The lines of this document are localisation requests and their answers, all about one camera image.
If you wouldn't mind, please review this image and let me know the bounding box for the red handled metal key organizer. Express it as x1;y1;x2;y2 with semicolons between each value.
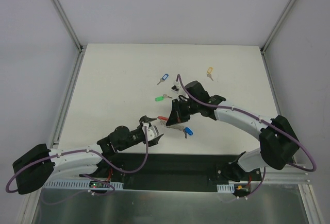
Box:
157;116;186;131

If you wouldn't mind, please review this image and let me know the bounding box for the key with blue oval tag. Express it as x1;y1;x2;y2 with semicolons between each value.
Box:
182;127;193;139

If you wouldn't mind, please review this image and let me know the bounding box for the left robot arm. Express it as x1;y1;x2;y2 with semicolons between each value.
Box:
5;116;163;195

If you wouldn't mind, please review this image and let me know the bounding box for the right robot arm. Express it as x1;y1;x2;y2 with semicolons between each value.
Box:
166;81;299;182

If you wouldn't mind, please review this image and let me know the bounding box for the key with green tag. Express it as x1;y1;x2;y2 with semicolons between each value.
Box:
155;94;172;102

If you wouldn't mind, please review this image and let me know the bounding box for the key with blue rectangular tag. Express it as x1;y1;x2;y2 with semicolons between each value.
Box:
157;73;169;85

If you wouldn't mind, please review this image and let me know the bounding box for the key with yellow tag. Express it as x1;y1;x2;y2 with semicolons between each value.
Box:
206;67;213;81

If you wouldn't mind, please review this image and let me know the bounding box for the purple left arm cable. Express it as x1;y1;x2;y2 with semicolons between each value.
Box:
5;127;149;193

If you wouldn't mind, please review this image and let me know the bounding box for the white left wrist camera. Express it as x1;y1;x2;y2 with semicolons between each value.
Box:
142;123;160;142

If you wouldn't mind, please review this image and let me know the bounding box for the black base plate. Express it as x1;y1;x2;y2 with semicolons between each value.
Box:
87;151;261;192

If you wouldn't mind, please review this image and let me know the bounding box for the aluminium frame rail right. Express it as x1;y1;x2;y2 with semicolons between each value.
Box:
259;0;320;224

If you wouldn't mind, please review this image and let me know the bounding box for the aluminium frame rail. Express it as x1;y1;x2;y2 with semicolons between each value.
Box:
259;0;320;224
16;0;87;223

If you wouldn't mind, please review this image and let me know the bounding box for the aluminium frame rail left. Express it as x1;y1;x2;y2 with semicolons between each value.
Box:
16;0;87;223

